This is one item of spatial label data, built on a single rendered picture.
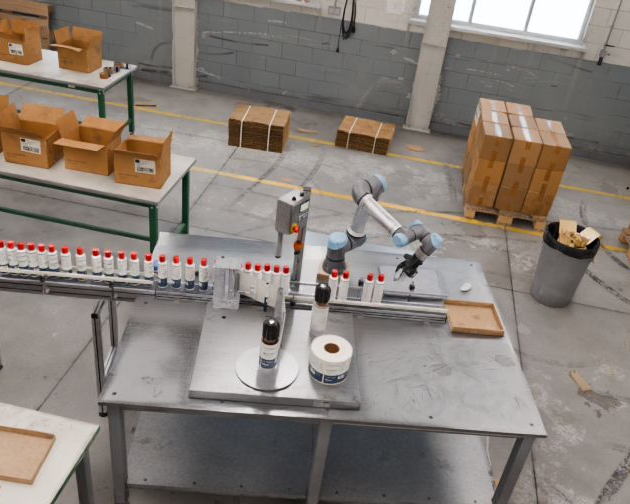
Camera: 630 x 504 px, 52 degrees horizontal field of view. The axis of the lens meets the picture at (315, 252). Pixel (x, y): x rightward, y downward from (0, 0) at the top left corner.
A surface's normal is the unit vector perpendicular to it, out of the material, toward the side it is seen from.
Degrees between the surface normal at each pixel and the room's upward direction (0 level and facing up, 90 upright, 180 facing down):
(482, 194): 90
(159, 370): 0
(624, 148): 90
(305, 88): 90
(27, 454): 0
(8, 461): 0
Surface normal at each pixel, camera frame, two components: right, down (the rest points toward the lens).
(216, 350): 0.11, -0.84
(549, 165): -0.15, 0.53
